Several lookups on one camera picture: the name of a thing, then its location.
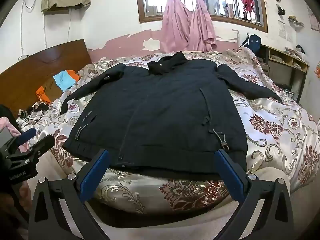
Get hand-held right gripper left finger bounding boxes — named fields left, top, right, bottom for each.
left=29, top=149, right=110, bottom=240

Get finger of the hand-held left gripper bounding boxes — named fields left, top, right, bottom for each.
left=24, top=135, right=56, bottom=159
left=11, top=127, right=37, bottom=148

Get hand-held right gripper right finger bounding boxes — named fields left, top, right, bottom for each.
left=214, top=149, right=294, bottom=240

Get black padded jacket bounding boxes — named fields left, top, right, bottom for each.
left=60, top=51, right=283, bottom=178

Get orange blue brown clothes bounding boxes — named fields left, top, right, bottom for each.
left=35, top=69, right=80, bottom=104

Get floral satin bedspread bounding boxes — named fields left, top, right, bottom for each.
left=17, top=47, right=320, bottom=217

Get wooden headboard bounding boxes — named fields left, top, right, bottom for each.
left=0, top=39, right=92, bottom=117

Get wooden desk with cubbies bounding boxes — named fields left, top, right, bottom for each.
left=259, top=44, right=310, bottom=103

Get dark blue backpack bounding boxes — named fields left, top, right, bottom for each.
left=241, top=34, right=262, bottom=53

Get pile of papers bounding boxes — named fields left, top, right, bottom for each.
left=285, top=46, right=306, bottom=56

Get black headphones with cables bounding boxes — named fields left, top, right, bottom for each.
left=17, top=103, right=51, bottom=123

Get white wall cable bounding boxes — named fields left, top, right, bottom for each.
left=22, top=0, right=48, bottom=56

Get black hanging cable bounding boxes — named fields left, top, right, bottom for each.
left=67, top=9, right=73, bottom=42

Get wooden wall bracket shelf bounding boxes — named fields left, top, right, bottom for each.
left=44, top=6, right=70, bottom=16

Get white wall calendar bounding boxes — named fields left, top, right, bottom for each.
left=277, top=20, right=287, bottom=40

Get small cluttered wall shelf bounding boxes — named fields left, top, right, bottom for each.
left=288, top=16, right=305, bottom=27

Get pink wall poster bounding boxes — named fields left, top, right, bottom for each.
left=308, top=7, right=320, bottom=32

